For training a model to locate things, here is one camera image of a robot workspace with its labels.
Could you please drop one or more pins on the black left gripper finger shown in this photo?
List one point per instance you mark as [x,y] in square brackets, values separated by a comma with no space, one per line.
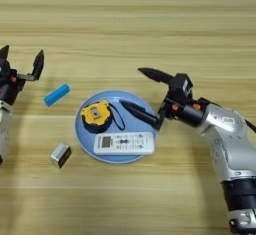
[4,53]
[39,64]

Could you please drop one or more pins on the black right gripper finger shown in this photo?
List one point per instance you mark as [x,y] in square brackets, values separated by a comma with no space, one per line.
[140,111]
[156,75]

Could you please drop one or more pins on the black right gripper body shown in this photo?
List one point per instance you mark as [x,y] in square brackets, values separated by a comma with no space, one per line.
[186,112]

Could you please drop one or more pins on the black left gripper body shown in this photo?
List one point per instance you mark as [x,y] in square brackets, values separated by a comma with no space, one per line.
[10,87]

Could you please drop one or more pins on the white remote control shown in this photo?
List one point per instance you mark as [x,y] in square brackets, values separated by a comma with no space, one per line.
[126,143]

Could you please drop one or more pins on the blue rectangular block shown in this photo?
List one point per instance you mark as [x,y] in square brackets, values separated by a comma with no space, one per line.
[56,94]

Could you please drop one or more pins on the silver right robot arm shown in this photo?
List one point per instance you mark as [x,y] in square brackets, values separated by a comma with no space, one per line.
[233,145]

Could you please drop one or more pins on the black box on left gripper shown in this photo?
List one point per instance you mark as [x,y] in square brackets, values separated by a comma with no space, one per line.
[4,69]

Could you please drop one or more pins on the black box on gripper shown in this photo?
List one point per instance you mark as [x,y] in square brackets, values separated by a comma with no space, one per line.
[181,87]
[4,69]

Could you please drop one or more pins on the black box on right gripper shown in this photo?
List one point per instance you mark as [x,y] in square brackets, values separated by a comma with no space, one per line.
[181,87]

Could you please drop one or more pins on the yellow black tape measure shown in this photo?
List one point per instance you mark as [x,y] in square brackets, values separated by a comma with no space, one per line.
[96,115]

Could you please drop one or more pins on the light blue round plate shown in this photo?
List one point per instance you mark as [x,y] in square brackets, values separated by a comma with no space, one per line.
[85,139]

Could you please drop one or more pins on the small silver metal box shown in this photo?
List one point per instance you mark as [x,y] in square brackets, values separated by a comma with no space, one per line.
[59,154]

